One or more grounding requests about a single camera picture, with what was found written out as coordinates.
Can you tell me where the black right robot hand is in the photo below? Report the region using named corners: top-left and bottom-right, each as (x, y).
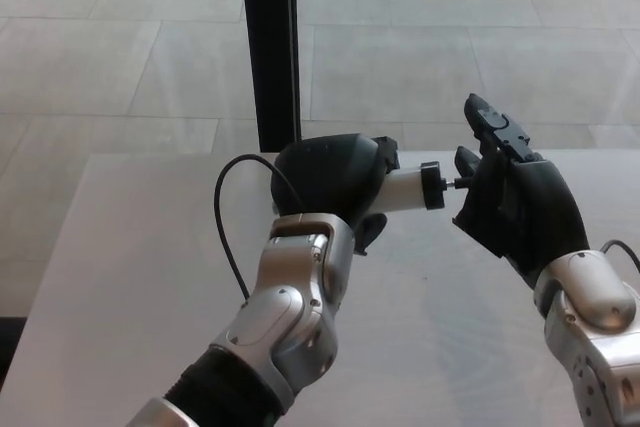
top-left (451, 92), bottom-right (591, 291)

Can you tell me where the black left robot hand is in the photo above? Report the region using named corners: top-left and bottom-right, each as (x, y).
top-left (268, 132), bottom-right (401, 257)

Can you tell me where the white air pump black handle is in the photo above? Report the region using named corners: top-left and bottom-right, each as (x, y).
top-left (372, 160), bottom-right (474, 213)

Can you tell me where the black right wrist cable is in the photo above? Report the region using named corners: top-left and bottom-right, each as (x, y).
top-left (599, 240), bottom-right (640, 269)

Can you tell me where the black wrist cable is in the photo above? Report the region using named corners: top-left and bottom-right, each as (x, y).
top-left (213, 154), bottom-right (306, 302)
top-left (599, 240), bottom-right (640, 269)

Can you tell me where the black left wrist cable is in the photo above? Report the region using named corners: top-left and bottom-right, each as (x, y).
top-left (213, 154), bottom-right (306, 302)

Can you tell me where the black vertical metal post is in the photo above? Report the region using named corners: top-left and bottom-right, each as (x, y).
top-left (238, 0), bottom-right (303, 154)

